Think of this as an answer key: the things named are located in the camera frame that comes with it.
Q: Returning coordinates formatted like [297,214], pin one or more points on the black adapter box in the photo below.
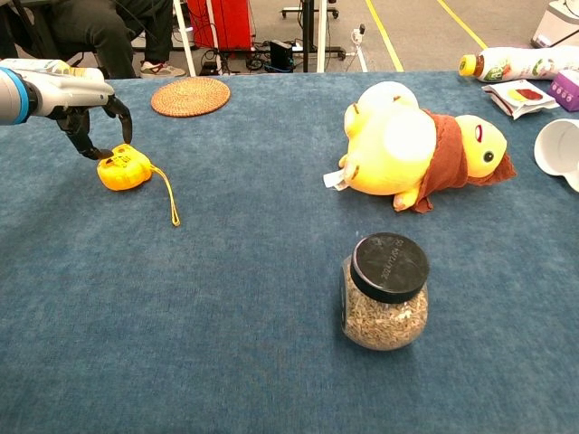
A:
[281,53]

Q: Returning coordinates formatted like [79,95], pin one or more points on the white labelled bottle yellow cap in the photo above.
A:
[520,63]

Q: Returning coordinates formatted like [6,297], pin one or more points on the round woven rattan coaster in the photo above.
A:
[190,97]

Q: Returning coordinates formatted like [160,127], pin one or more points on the black camera tripod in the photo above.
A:
[309,36]

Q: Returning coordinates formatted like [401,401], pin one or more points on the yellow tape measure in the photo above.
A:
[122,174]

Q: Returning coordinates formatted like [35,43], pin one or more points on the person's dark trouser leg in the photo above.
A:
[104,27]

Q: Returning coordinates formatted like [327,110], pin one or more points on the black power strip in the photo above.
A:
[208,68]

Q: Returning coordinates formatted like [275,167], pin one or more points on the white metal frame leg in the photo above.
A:
[185,45]
[321,36]

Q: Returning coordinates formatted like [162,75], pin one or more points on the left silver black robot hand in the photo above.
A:
[68,92]

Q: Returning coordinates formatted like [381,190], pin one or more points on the red cabinet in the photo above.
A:
[221,22]

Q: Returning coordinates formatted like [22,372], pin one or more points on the light blue mug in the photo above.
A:
[561,147]

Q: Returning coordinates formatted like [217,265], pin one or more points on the yellow plush toy brown hood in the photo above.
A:
[398,153]

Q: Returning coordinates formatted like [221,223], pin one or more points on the grain jar with black lid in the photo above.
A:
[384,307]

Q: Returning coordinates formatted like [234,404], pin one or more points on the purple small box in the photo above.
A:
[567,90]

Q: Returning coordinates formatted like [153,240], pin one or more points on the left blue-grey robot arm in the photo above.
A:
[11,97]

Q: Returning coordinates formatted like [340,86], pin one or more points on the white snack packet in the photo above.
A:
[520,97]

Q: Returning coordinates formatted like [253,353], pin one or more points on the white grey machine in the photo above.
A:
[558,25]

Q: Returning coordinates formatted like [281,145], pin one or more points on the white red sneaker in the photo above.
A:
[160,69]

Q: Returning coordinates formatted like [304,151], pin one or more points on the blue carpet table mat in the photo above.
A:
[226,294]

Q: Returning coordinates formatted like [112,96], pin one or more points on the clear bottle of yellow oil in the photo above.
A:
[36,64]

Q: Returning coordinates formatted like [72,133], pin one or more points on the white plug socket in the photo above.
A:
[359,34]

